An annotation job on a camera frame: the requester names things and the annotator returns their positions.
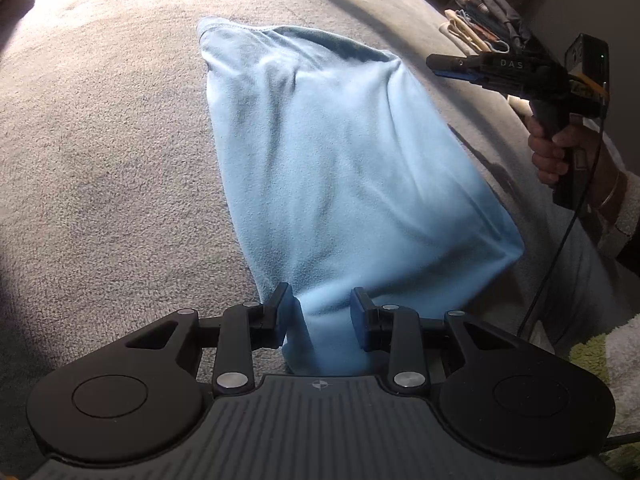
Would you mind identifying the stack of folded clothes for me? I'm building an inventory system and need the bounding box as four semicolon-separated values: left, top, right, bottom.
439;0;543;56

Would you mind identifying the person's right hand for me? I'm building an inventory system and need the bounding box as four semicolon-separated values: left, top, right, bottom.
527;114;624;207

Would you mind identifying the person's right forearm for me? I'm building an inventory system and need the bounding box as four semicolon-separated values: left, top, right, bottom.
595;160;640;267

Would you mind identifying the metal bangle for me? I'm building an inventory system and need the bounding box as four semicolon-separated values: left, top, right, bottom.
597;172;630;211

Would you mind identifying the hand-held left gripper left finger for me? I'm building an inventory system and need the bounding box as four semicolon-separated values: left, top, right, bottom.
125;282;293;396

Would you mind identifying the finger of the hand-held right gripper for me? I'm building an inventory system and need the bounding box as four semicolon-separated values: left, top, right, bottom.
434;70;506;90
426;53;488;75

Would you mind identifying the black cable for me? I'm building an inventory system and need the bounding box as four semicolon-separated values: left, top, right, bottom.
515;75;611;341
602;432;640;449

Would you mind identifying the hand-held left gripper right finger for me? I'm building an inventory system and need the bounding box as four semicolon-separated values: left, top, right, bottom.
350;287;521;393

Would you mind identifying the light blue t-shirt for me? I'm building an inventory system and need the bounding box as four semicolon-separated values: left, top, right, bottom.
196;16;526;376

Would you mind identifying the green and white fleece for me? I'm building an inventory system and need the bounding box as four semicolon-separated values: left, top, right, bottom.
567;312;640;463

